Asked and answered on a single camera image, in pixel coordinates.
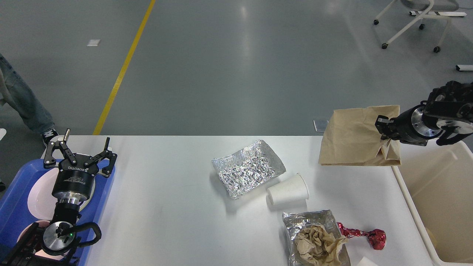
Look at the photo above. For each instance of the white rolling chair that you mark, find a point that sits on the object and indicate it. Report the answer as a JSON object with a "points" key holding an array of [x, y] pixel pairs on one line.
{"points": [[420, 11]]}

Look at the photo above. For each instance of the red foil wrapper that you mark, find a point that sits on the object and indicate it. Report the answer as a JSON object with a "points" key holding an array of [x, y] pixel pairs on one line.
{"points": [[376, 238]]}

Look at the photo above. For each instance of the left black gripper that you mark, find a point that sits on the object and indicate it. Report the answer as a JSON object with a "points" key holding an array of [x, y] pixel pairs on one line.
{"points": [[75, 179]]}

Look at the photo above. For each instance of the light green plate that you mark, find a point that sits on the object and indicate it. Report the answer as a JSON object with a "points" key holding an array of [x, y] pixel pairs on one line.
{"points": [[85, 203]]}

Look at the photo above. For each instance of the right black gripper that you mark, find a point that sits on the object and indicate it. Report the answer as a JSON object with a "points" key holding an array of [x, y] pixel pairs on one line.
{"points": [[409, 127]]}

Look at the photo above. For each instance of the pink plate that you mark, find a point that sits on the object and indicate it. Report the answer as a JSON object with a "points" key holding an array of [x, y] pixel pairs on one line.
{"points": [[41, 203]]}

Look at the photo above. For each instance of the beige plastic bin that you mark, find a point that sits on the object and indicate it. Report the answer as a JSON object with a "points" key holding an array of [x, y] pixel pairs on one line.
{"points": [[437, 184]]}

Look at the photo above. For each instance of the white bar on floor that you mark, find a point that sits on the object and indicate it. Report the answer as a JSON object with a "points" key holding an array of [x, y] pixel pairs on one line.
{"points": [[464, 67]]}

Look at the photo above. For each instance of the aluminium foil tray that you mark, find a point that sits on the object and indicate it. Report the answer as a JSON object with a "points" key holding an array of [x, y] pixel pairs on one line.
{"points": [[248, 168]]}

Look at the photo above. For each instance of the brown paper bag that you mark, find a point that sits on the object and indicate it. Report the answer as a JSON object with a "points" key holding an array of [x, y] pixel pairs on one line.
{"points": [[351, 138]]}

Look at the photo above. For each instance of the flat crumpled foil sheet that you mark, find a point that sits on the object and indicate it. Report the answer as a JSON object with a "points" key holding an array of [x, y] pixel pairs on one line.
{"points": [[295, 222]]}

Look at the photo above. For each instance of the crumpled brown paper ball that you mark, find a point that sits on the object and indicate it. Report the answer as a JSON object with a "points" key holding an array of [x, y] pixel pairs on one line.
{"points": [[318, 247]]}

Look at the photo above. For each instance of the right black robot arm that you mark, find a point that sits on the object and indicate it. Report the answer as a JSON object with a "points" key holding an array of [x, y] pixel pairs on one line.
{"points": [[447, 116]]}

